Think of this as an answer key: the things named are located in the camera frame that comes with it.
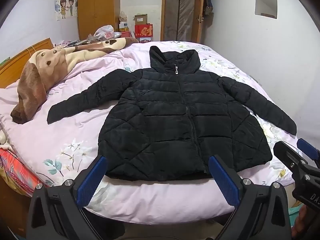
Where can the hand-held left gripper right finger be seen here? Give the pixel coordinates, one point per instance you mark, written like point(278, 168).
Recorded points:
point(221, 180)

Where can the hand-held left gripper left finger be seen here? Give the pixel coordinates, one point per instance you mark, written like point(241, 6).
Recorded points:
point(91, 180)

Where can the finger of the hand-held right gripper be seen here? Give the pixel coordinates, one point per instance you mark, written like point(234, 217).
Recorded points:
point(308, 150)
point(290, 156)

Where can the black puffer jacket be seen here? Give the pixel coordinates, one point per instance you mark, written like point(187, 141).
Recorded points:
point(170, 120)

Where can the hanging dark clothes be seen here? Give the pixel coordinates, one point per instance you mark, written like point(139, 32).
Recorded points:
point(207, 3)

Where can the person's right hand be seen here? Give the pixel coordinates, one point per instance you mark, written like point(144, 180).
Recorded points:
point(301, 221)

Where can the pink floral bed quilt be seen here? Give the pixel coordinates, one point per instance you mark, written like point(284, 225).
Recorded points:
point(82, 140)

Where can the red plaid cloth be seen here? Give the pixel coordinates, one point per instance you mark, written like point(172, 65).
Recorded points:
point(15, 170)

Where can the brown dog print blanket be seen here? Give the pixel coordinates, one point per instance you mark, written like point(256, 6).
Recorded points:
point(45, 67)

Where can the wooden headboard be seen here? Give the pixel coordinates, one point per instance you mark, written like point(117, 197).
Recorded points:
point(17, 62)

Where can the white plastic bag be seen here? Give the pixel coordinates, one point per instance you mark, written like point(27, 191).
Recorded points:
point(105, 32)

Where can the small red box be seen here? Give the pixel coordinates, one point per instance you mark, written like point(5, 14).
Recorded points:
point(125, 34)

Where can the flat printed box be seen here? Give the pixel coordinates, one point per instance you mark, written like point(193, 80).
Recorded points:
point(145, 40)

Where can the red gift box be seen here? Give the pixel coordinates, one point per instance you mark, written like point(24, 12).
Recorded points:
point(143, 31)

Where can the clear snack bag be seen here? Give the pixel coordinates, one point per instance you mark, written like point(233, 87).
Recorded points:
point(123, 17)

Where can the cardboard box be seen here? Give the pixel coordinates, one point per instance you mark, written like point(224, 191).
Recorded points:
point(140, 19)

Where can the wooden wardrobe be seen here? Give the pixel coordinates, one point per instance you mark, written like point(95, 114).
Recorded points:
point(97, 7)

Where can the wooden door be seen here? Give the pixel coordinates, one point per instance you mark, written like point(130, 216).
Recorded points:
point(182, 10)

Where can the grey wall panel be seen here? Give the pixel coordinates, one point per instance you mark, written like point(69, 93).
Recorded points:
point(266, 5)

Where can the cartoon couple wall poster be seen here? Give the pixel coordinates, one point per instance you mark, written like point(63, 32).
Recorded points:
point(65, 6)

